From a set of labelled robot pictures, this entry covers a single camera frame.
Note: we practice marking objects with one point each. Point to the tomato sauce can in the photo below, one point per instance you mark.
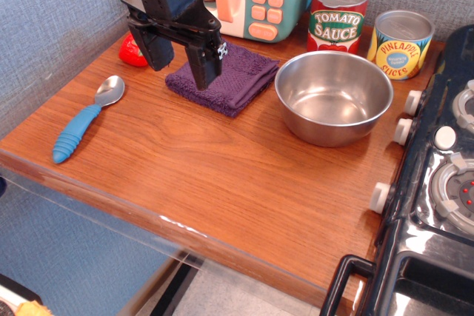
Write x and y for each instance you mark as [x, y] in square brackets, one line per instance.
[336, 25]

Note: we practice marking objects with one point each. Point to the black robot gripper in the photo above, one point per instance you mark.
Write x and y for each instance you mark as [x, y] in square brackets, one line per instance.
[156, 24]

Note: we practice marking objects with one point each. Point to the white stove knob middle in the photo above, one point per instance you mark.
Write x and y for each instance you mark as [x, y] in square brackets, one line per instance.
[402, 131]

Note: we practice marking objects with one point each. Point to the white stove knob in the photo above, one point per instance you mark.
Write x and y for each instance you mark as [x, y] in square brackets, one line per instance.
[379, 197]
[412, 102]
[402, 131]

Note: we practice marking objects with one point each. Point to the black toy stove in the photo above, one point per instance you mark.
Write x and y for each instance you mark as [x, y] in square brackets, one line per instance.
[424, 247]

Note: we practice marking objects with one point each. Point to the folded purple cloth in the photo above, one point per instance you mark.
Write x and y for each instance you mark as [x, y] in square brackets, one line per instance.
[245, 74]

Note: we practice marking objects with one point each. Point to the white stove knob front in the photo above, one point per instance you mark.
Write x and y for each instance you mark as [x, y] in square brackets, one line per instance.
[379, 197]

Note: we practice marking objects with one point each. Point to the pineapple slices can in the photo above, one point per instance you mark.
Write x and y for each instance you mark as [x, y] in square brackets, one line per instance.
[399, 43]

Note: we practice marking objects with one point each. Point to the red plastic toy strawberry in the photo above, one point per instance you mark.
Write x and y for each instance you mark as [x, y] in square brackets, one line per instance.
[130, 53]

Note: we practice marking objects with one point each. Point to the blue handled metal spoon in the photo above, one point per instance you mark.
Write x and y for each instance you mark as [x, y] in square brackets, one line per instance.
[109, 92]

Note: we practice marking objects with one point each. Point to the white stove knob rear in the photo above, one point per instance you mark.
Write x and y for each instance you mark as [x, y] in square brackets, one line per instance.
[412, 102]

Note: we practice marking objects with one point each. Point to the silver metal pot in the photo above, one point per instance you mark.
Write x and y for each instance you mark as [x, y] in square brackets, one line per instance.
[330, 98]

